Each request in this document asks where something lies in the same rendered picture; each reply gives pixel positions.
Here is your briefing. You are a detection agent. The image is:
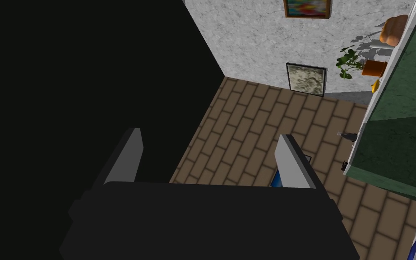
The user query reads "colourful wood-framed picture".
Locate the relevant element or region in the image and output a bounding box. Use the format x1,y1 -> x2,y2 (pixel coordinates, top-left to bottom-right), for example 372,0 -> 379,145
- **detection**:
283,0 -> 332,20

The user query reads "green plant in orange pot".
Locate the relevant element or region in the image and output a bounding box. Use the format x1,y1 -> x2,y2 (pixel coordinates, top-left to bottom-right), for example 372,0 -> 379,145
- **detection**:
336,46 -> 388,80

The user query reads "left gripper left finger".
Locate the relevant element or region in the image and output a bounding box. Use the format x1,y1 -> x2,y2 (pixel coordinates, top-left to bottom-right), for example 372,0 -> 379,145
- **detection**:
103,128 -> 144,186

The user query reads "orange-brown bread loaf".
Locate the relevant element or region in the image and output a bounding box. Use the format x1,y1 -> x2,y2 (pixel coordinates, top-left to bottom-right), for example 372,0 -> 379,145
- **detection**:
379,14 -> 409,47

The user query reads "green cabinet with white top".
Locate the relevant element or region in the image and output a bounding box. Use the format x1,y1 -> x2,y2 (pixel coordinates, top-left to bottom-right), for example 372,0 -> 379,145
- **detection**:
343,0 -> 416,204

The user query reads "grey framed picture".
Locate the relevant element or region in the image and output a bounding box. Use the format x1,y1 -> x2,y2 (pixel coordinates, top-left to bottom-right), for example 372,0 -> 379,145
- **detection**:
286,62 -> 328,98

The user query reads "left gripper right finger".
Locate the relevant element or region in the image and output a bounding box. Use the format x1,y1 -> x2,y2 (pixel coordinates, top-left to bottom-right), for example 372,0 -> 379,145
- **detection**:
274,134 -> 326,190

